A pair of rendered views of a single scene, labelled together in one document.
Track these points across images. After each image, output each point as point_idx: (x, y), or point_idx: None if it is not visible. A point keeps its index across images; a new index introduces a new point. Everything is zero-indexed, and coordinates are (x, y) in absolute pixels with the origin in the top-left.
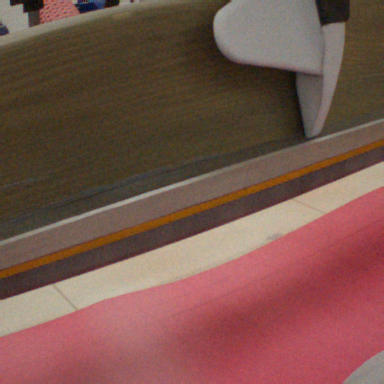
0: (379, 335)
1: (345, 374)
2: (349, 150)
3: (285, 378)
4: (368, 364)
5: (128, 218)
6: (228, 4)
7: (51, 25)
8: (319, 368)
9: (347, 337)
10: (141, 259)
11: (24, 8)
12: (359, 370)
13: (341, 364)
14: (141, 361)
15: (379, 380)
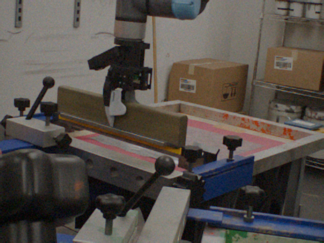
0: (132, 154)
1: (143, 156)
2: None
3: (144, 159)
4: (141, 154)
5: None
6: (139, 102)
7: (154, 107)
8: (141, 157)
9: (132, 155)
10: None
11: (51, 114)
12: (143, 155)
13: (140, 156)
14: None
15: (147, 153)
